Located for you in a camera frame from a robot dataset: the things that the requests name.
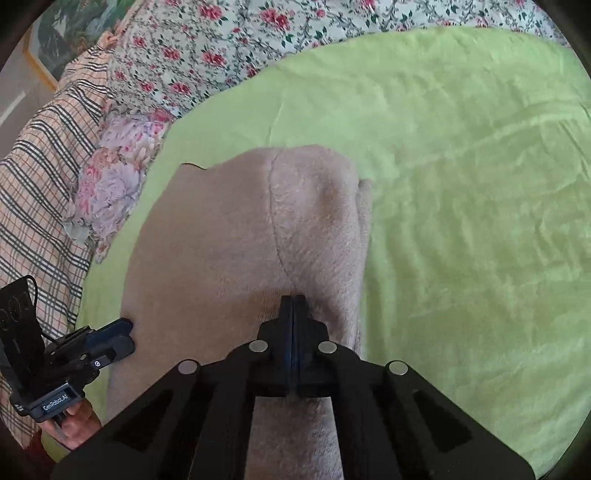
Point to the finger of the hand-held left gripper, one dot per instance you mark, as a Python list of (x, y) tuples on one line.
[(111, 328), (120, 348)]

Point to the beige knit sweater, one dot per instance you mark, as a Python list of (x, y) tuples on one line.
[(207, 254)]

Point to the green bed sheet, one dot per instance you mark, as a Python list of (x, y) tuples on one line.
[(461, 184)]

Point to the purple floral cloth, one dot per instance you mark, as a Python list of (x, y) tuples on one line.
[(115, 184)]

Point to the rose print floral quilt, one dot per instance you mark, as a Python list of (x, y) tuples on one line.
[(207, 46)]

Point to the person's left hand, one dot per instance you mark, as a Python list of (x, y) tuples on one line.
[(78, 424)]

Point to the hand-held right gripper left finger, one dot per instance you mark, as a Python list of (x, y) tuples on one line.
[(287, 337)]

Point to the framed landscape picture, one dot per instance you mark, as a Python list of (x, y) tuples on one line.
[(69, 27)]

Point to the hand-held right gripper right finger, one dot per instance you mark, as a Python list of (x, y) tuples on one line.
[(299, 337)]

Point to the plaid blanket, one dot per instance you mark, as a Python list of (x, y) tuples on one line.
[(46, 184)]

